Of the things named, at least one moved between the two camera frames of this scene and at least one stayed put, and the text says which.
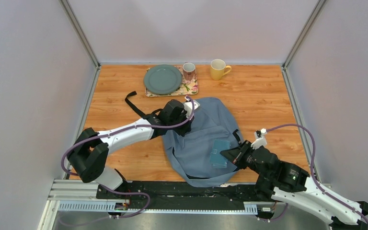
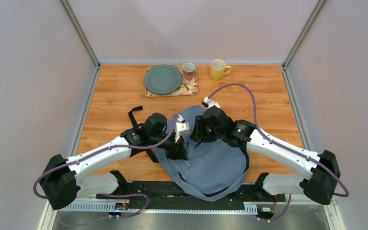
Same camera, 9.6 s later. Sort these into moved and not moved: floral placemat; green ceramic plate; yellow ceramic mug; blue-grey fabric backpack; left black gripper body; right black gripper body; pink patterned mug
Moved: blue-grey fabric backpack; right black gripper body; left black gripper body
Not moved: green ceramic plate; floral placemat; yellow ceramic mug; pink patterned mug
